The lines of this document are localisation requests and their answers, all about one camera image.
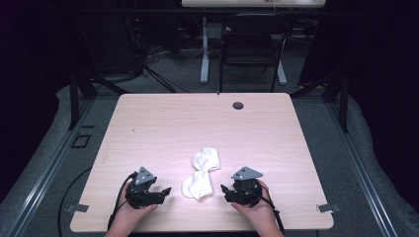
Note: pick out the person's left hand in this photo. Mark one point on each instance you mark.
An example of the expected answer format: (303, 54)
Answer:
(130, 215)

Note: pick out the grey metal table bracket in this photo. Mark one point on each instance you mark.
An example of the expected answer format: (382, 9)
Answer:
(327, 207)
(78, 208)

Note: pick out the black folding chair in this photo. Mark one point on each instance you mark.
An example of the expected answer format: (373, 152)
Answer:
(250, 49)

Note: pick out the black metal stand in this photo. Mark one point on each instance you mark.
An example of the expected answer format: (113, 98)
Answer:
(344, 102)
(74, 98)

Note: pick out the black tape square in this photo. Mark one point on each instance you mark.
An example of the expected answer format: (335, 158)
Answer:
(74, 141)

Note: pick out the white sock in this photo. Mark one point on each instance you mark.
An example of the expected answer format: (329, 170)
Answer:
(197, 186)
(207, 159)

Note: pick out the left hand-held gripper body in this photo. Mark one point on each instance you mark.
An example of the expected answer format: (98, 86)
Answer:
(140, 192)

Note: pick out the person's right hand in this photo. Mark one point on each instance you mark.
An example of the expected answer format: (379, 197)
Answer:
(260, 212)

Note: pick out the aluminium floor rail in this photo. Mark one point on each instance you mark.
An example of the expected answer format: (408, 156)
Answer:
(46, 171)
(359, 171)

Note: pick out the white desk with legs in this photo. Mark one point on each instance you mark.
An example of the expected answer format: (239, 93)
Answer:
(205, 49)

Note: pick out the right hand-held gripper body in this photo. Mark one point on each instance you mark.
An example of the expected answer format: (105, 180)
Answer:
(246, 189)

